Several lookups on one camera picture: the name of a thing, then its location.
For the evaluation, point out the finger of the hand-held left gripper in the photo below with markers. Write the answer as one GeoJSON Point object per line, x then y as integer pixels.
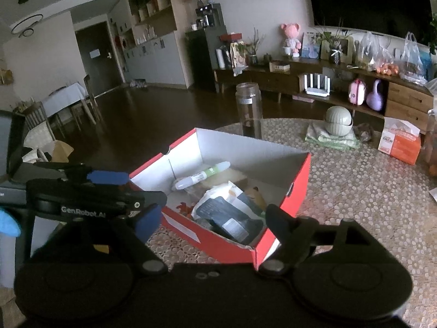
{"type": "Point", "coordinates": [112, 205]}
{"type": "Point", "coordinates": [107, 177]}

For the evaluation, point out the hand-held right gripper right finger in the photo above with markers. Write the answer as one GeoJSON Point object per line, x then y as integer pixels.
{"type": "Point", "coordinates": [281, 223]}

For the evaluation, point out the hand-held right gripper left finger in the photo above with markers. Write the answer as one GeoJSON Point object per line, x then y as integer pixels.
{"type": "Point", "coordinates": [148, 222]}

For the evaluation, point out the small red orange toy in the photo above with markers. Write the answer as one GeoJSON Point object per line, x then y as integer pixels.
{"type": "Point", "coordinates": [184, 209]}

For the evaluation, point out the white pouch packet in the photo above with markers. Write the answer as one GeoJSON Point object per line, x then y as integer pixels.
{"type": "Point", "coordinates": [222, 211]}

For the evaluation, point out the red cardboard shoe box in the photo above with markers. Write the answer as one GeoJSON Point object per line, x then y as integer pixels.
{"type": "Point", "coordinates": [211, 242]}

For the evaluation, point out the white green tube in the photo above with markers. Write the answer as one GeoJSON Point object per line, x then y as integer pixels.
{"type": "Point", "coordinates": [201, 177]}

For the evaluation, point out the person's left hand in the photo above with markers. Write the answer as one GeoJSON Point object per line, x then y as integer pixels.
{"type": "Point", "coordinates": [7, 223]}

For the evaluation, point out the wooden dining chair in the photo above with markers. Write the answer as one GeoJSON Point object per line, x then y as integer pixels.
{"type": "Point", "coordinates": [37, 119]}
{"type": "Point", "coordinates": [92, 95]}

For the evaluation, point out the brown paper bag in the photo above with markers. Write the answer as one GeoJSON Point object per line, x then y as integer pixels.
{"type": "Point", "coordinates": [63, 150]}

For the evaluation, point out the lace tablecloth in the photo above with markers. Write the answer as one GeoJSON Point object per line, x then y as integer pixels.
{"type": "Point", "coordinates": [341, 184]}

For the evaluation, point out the dining table with white cloth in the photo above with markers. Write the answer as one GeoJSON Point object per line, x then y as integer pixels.
{"type": "Point", "coordinates": [63, 97]}

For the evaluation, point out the folded green cloth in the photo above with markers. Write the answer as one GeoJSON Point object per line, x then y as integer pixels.
{"type": "Point", "coordinates": [329, 140]}

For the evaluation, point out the dark wooden door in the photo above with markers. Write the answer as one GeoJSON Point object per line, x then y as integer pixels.
{"type": "Point", "coordinates": [99, 61]}

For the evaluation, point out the grey ribbed lidded bowl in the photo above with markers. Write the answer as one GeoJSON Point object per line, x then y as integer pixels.
{"type": "Point", "coordinates": [338, 119]}

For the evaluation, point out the tall glass jar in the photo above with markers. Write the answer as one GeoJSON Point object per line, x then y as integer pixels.
{"type": "Point", "coordinates": [248, 109]}

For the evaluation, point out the small dark glass bowl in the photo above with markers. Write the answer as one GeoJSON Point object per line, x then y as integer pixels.
{"type": "Point", "coordinates": [363, 132]}

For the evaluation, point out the pink flat box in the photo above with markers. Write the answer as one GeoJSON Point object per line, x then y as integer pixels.
{"type": "Point", "coordinates": [303, 98]}

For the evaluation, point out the white router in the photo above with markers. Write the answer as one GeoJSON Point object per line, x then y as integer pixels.
{"type": "Point", "coordinates": [315, 87]}

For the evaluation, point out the orange tissue box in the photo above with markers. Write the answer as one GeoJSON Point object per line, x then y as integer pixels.
{"type": "Point", "coordinates": [403, 147]}

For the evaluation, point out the dark tall cabinet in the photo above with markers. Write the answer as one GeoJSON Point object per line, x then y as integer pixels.
{"type": "Point", "coordinates": [201, 61]}

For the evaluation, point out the pink toy case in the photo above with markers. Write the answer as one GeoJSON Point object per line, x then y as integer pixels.
{"type": "Point", "coordinates": [357, 92]}

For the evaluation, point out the white plastic bag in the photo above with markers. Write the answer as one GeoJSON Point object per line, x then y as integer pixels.
{"type": "Point", "coordinates": [433, 195]}

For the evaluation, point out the purple gourd ornament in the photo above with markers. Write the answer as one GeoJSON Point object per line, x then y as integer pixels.
{"type": "Point", "coordinates": [375, 100]}

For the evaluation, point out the small cardboard box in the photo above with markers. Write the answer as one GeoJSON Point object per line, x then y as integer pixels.
{"type": "Point", "coordinates": [279, 66]}

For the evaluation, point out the white paper roll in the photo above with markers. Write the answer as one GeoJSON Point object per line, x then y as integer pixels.
{"type": "Point", "coordinates": [220, 58]}

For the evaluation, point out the small dark teapot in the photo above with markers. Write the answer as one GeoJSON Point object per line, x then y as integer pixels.
{"type": "Point", "coordinates": [266, 58]}

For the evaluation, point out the twig plant in dark vase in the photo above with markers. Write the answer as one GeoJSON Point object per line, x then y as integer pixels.
{"type": "Point", "coordinates": [253, 58]}

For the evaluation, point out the printed snack bag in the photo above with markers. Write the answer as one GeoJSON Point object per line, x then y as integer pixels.
{"type": "Point", "coordinates": [238, 56]}

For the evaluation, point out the wooden television cabinet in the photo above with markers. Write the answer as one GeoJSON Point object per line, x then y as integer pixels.
{"type": "Point", "coordinates": [406, 100]}

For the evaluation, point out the potted plant in black vase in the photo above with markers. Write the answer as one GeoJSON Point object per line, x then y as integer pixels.
{"type": "Point", "coordinates": [334, 56]}

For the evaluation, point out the pink pig plush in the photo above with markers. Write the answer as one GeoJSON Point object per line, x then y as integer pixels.
{"type": "Point", "coordinates": [291, 39]}

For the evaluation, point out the flat red box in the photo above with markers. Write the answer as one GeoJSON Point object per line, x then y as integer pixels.
{"type": "Point", "coordinates": [231, 37]}

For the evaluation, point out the black coffee machine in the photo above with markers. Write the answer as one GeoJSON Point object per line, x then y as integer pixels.
{"type": "Point", "coordinates": [209, 17]}

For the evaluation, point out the plastic bag with oranges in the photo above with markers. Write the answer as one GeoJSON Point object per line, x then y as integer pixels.
{"type": "Point", "coordinates": [375, 58]}

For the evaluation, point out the plastic bag with dark contents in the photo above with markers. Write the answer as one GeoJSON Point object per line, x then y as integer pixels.
{"type": "Point", "coordinates": [411, 63]}

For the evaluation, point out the black television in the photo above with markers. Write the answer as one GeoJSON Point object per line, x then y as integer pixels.
{"type": "Point", "coordinates": [368, 0]}

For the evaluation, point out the tall green houseplant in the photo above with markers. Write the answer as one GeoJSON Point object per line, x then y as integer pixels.
{"type": "Point", "coordinates": [433, 36]}

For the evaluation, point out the grey wall cabinets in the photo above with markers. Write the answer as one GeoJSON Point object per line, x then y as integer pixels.
{"type": "Point", "coordinates": [153, 61]}

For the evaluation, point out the blue photo frame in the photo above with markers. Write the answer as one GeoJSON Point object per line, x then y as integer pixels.
{"type": "Point", "coordinates": [310, 46]}

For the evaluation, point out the wooden picture frame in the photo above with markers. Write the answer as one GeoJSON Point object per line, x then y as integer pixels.
{"type": "Point", "coordinates": [346, 49]}

